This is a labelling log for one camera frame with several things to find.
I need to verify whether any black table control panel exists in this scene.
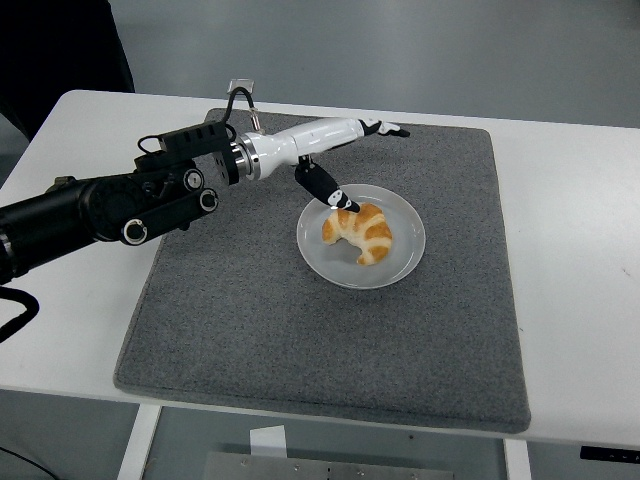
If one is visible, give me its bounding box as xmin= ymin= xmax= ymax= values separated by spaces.
xmin=579 ymin=444 xmax=640 ymax=462

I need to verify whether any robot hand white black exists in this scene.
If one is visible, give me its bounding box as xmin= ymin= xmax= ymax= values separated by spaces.
xmin=252 ymin=117 xmax=412 ymax=215

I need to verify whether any grey felt mat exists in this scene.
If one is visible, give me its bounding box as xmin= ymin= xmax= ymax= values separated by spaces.
xmin=113 ymin=107 xmax=532 ymax=435

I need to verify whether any white table leg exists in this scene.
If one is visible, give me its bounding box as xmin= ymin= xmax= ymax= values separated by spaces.
xmin=116 ymin=403 xmax=164 ymax=480
xmin=502 ymin=438 xmax=532 ymax=480

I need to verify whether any croissant bread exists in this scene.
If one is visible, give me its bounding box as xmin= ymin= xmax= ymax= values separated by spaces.
xmin=320 ymin=201 xmax=394 ymax=266

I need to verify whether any black floor cable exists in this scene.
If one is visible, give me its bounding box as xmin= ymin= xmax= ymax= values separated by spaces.
xmin=0 ymin=444 xmax=56 ymax=480

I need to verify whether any grey metal plate with screws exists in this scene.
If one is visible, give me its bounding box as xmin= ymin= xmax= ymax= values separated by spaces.
xmin=203 ymin=451 xmax=454 ymax=480

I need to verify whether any white round plate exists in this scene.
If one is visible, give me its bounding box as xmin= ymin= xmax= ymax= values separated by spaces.
xmin=296 ymin=184 xmax=428 ymax=290

